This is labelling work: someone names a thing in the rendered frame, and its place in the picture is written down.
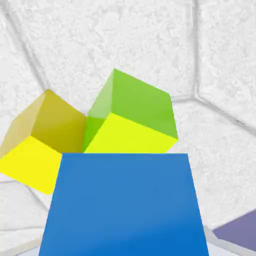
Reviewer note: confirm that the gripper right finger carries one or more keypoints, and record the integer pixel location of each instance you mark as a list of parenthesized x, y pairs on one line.
[(222, 249)]

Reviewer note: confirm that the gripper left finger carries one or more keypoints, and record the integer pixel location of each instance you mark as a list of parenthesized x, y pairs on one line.
[(30, 251)]

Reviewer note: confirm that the small yellow cube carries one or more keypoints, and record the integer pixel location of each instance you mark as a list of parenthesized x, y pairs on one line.
[(34, 160)]

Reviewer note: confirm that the small blue cube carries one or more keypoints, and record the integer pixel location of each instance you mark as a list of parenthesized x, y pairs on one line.
[(124, 204)]

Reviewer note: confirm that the small lime green cube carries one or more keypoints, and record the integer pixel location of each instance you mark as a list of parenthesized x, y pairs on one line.
[(132, 120)]

